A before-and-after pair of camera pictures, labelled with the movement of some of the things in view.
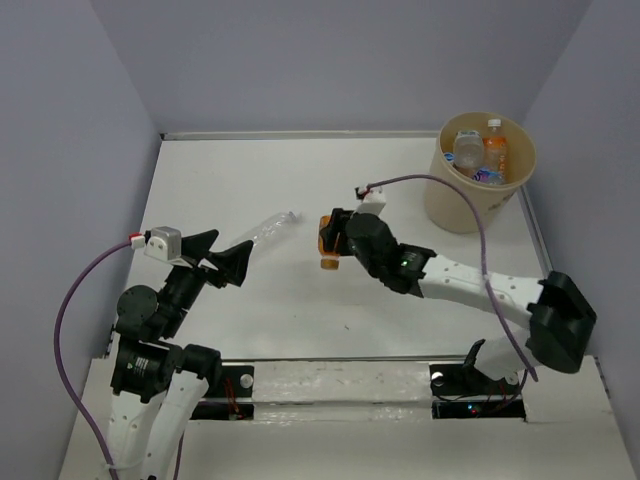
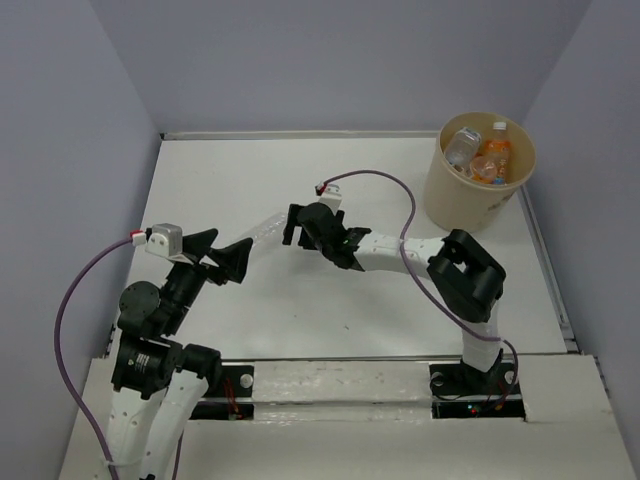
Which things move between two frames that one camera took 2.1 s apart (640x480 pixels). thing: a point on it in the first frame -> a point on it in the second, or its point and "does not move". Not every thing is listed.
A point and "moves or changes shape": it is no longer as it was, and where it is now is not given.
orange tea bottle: x=495 y=151 does not move
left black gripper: x=232 y=261 does not move
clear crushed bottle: x=274 y=235 does not move
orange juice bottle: x=328 y=259 moves or changes shape
